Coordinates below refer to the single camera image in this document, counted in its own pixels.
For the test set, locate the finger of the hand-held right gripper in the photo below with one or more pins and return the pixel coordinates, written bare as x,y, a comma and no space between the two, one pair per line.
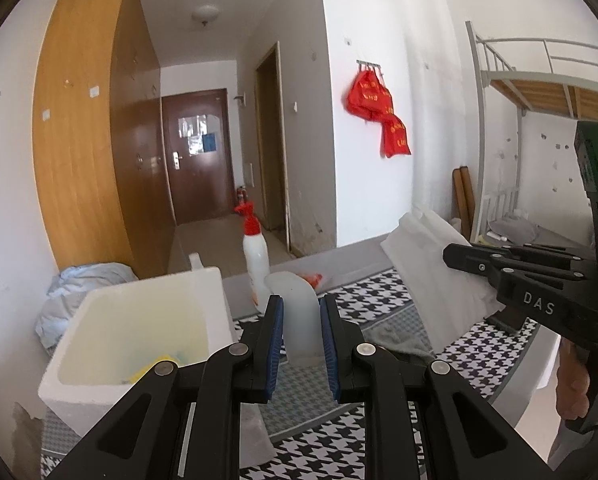
549,250
479,260

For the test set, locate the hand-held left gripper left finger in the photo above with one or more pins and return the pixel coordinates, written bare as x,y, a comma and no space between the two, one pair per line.
274,350

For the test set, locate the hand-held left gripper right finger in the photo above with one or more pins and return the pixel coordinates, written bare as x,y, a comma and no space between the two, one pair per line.
331,350

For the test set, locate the translucent white plastic jug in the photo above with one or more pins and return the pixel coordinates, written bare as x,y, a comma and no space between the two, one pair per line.
296,310

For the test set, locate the white foam box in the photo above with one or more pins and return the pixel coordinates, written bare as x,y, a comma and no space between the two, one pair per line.
129,320

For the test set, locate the person's right hand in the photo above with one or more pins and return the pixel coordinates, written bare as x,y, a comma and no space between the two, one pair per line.
570,385

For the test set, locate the grey pillow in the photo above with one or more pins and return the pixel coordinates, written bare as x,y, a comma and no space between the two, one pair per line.
516,231

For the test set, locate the leaning wooden boards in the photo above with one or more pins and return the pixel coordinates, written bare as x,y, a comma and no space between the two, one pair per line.
464,200

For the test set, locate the grey cloth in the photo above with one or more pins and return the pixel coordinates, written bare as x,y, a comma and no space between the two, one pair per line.
404,337

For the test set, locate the red snack packet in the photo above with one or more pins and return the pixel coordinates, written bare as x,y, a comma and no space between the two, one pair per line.
311,278

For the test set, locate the white pump bottle red pump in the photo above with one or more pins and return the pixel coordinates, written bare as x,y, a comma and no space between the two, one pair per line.
255,260

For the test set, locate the houndstooth tablecloth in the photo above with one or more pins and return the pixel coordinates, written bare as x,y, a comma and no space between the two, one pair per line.
319,455

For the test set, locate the red printed bag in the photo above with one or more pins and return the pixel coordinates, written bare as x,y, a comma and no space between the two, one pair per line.
395,137
366,97

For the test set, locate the white metal bunk bed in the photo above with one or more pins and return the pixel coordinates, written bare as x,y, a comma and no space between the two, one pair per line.
479,110

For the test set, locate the dark brown entrance door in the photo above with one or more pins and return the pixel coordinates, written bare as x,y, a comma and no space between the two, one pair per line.
204,185

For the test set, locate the brown side door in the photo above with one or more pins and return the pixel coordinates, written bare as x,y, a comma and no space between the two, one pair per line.
271,150

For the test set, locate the light blue bedding bundle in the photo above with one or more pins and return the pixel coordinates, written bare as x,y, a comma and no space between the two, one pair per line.
79,285

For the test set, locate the blue door notice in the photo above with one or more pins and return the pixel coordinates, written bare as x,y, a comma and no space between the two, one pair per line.
210,142

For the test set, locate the wooden wardrobe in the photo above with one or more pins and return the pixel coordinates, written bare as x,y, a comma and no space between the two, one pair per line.
74,135

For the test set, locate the round ceiling lamp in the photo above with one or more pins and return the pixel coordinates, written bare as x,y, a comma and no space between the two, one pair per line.
205,14

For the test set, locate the metal wall hook rack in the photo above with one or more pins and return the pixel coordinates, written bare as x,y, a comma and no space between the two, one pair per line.
369,65

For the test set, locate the small wall fixture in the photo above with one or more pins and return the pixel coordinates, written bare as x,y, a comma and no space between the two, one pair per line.
240,99

